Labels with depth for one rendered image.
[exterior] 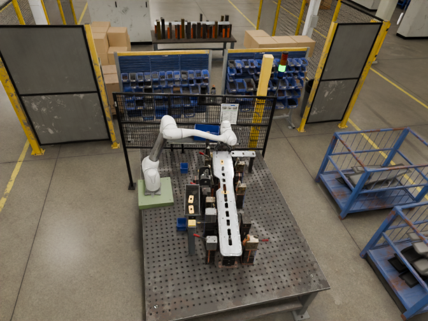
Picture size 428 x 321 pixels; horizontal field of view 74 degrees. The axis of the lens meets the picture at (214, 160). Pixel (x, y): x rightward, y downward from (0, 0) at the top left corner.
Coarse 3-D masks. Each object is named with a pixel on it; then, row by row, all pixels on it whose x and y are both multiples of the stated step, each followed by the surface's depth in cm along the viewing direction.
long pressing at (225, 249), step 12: (216, 156) 335; (228, 156) 336; (216, 168) 319; (228, 168) 320; (228, 180) 306; (216, 192) 292; (228, 204) 281; (228, 228) 260; (228, 240) 251; (240, 240) 252; (228, 252) 242; (240, 252) 243
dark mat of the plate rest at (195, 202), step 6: (186, 186) 274; (192, 186) 275; (198, 186) 275; (186, 192) 268; (192, 192) 269; (198, 192) 269; (186, 198) 263; (198, 198) 264; (186, 204) 257; (192, 204) 258; (198, 204) 258; (186, 210) 253; (198, 210) 253
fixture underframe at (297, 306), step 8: (304, 296) 280; (312, 296) 271; (280, 304) 287; (288, 304) 287; (296, 304) 288; (304, 304) 283; (248, 312) 280; (256, 312) 280; (264, 312) 281; (272, 312) 281; (280, 312) 285; (296, 312) 303; (304, 312) 298; (208, 320) 272; (216, 320) 272; (224, 320) 273; (232, 320) 273; (240, 320) 276; (296, 320) 298
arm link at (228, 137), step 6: (186, 132) 280; (192, 132) 283; (198, 132) 283; (204, 132) 283; (228, 132) 283; (210, 138) 282; (216, 138) 281; (222, 138) 281; (228, 138) 280; (234, 138) 280; (228, 144) 283; (234, 144) 282
